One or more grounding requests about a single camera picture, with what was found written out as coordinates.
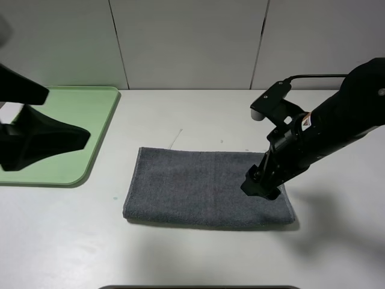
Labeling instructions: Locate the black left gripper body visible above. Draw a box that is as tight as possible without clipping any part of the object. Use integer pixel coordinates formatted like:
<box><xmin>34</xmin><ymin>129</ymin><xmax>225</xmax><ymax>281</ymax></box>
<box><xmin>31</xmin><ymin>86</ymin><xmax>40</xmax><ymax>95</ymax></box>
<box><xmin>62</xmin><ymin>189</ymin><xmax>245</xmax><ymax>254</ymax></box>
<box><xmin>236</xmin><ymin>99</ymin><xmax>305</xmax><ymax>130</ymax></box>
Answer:
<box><xmin>1</xmin><ymin>105</ymin><xmax>37</xmax><ymax>172</ymax></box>

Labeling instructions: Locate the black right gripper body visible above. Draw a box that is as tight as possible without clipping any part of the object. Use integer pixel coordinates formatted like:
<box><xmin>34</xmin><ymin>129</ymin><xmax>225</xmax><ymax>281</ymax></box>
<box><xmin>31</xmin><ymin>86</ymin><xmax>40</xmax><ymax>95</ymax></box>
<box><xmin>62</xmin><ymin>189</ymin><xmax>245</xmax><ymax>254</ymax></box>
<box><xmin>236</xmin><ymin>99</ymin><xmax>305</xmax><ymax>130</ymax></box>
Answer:
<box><xmin>241</xmin><ymin>113</ymin><xmax>322</xmax><ymax>200</ymax></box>

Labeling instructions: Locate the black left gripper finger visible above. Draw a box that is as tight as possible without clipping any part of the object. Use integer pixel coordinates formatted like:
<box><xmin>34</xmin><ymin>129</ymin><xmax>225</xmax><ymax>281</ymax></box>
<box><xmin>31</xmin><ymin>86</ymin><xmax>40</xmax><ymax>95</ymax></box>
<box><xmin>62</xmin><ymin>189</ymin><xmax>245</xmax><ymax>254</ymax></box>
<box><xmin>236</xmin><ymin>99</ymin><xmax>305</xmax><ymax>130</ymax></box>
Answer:
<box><xmin>31</xmin><ymin>111</ymin><xmax>90</xmax><ymax>163</ymax></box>

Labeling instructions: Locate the grey towel with orange pattern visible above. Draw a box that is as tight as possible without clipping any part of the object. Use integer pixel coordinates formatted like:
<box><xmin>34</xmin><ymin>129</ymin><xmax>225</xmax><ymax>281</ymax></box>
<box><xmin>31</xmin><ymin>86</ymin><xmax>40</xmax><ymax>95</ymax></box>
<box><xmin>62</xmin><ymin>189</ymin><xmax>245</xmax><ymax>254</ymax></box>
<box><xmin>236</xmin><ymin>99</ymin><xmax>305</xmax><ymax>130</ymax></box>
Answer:
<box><xmin>123</xmin><ymin>147</ymin><xmax>295</xmax><ymax>231</ymax></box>

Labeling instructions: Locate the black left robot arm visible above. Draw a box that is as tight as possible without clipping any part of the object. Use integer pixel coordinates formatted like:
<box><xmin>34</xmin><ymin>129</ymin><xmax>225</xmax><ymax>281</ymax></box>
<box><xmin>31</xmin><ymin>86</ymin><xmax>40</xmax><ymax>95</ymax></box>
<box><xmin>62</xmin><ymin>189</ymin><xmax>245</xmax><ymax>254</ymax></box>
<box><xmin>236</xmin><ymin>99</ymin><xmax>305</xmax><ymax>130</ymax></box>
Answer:
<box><xmin>1</xmin><ymin>65</ymin><xmax>91</xmax><ymax>172</ymax></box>

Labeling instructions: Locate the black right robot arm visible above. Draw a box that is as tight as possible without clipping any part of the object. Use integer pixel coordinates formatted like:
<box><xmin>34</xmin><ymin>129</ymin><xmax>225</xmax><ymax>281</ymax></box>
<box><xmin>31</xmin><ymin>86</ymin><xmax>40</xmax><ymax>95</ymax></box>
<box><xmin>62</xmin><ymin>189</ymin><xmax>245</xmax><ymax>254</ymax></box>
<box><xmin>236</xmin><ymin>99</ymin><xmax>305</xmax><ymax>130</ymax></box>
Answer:
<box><xmin>241</xmin><ymin>58</ymin><xmax>384</xmax><ymax>200</ymax></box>

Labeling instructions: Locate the light green plastic tray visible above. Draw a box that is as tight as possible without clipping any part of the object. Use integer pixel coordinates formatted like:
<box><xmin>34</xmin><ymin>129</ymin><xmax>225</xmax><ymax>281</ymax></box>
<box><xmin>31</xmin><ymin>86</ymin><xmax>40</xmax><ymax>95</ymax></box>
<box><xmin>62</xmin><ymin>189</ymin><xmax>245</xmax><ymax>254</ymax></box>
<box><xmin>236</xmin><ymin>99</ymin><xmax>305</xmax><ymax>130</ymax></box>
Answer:
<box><xmin>1</xmin><ymin>86</ymin><xmax>120</xmax><ymax>187</ymax></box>

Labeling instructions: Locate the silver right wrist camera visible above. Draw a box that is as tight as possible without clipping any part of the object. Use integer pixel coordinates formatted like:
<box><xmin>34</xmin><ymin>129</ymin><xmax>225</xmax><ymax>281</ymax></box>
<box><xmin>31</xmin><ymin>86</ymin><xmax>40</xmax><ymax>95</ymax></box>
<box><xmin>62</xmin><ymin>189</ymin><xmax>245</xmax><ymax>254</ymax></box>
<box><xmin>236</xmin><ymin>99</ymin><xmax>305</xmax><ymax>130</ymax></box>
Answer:
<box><xmin>250</xmin><ymin>80</ymin><xmax>305</xmax><ymax>128</ymax></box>

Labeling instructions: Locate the black right camera cable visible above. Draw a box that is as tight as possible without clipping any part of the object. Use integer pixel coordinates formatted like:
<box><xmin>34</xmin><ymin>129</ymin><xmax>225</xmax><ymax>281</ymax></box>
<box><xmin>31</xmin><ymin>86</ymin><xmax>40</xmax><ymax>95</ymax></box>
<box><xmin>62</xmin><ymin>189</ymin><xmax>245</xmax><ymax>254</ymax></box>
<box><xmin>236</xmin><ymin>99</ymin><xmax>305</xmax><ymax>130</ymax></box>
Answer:
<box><xmin>287</xmin><ymin>73</ymin><xmax>348</xmax><ymax>82</ymax></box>

